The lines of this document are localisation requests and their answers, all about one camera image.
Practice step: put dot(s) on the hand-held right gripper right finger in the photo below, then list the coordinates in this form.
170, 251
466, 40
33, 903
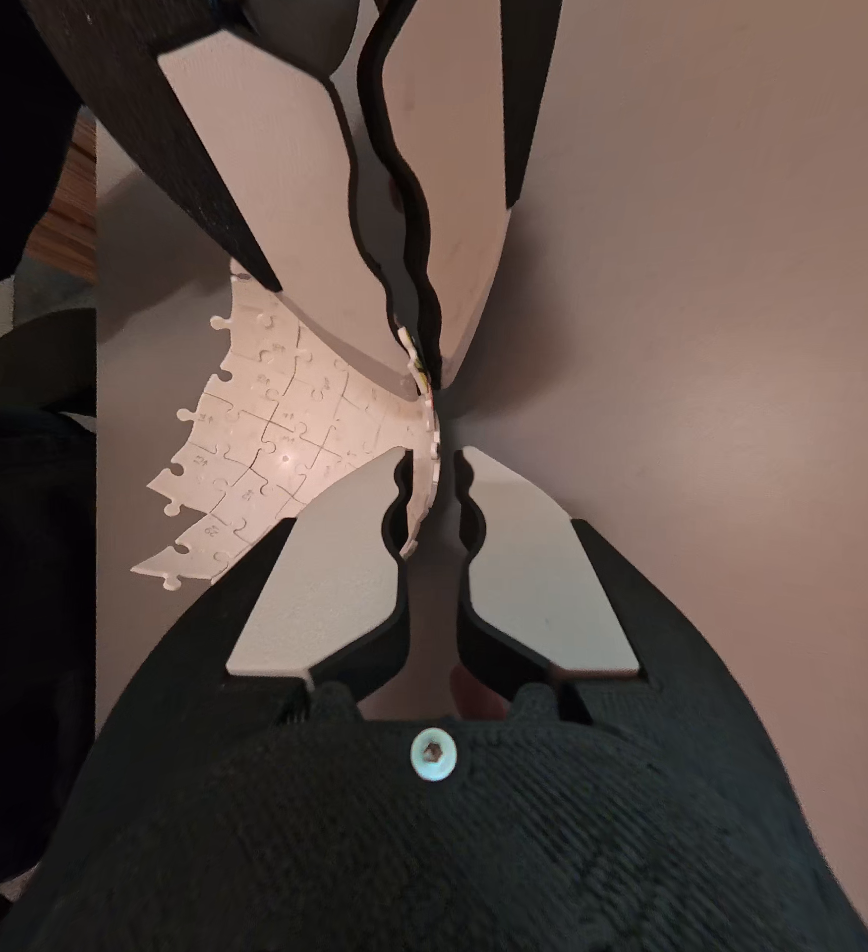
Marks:
545, 595

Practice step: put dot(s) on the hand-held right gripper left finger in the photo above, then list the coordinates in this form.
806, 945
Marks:
315, 587

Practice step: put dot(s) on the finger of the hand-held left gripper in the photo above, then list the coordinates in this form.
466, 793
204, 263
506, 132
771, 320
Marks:
270, 186
448, 149

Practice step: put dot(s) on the partly built white puzzle ball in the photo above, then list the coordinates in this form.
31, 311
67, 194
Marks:
292, 446

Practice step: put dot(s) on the white puzzle piece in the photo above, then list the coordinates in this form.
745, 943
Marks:
413, 355

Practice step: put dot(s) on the person's right hand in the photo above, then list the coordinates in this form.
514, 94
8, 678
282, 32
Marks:
482, 695

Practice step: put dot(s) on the black chair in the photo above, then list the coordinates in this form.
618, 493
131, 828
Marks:
47, 357

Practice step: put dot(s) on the person's dark clothing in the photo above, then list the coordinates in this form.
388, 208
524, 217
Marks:
17, 632

